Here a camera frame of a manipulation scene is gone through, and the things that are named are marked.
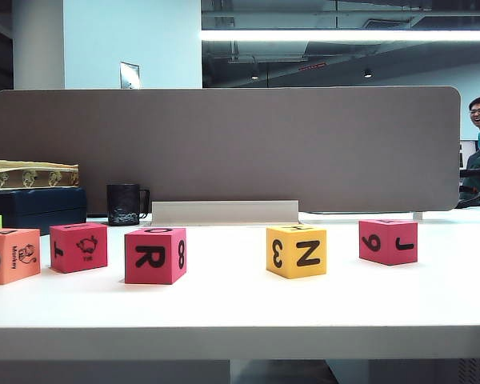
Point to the yellow foam block letter H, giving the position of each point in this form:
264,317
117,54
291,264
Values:
300,254

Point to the red foam block letter R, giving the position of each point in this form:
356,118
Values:
152,256

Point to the red foam block letter J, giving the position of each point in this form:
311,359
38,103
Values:
388,242

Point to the red foam block letter T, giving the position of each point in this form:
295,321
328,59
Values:
70,250

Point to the orange foam block monkey print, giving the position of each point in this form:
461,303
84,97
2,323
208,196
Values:
8,260

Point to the brown desk divider panel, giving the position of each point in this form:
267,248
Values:
244,148

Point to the black mug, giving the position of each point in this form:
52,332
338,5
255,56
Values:
122,204

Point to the red ceiling sign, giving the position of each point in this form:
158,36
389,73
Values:
312,66

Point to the dark blue case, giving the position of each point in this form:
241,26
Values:
36,208

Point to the yellow patterned box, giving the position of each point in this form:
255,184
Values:
32,176

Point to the black office chair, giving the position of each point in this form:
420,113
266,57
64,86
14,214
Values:
470,172

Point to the perforated grey panel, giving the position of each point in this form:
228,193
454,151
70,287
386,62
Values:
474,372

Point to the small wall sign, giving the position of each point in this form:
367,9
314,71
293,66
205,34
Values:
129,75

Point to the white divider foot bracket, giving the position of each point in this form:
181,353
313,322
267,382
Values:
418,216

